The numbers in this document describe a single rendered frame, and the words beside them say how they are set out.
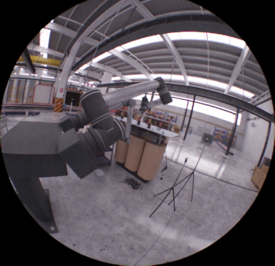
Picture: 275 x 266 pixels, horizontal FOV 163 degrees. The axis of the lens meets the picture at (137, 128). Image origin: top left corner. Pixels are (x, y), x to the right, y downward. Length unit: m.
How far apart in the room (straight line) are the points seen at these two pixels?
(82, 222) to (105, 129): 1.50
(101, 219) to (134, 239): 0.60
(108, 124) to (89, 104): 0.21
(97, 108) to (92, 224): 1.62
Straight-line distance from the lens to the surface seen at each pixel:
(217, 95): 10.24
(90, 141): 0.71
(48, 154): 0.72
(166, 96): 1.25
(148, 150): 2.03
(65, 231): 1.78
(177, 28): 3.92
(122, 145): 2.49
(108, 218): 1.82
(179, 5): 9.26
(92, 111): 0.75
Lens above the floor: 1.66
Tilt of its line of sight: 10 degrees down
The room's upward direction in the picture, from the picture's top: 13 degrees clockwise
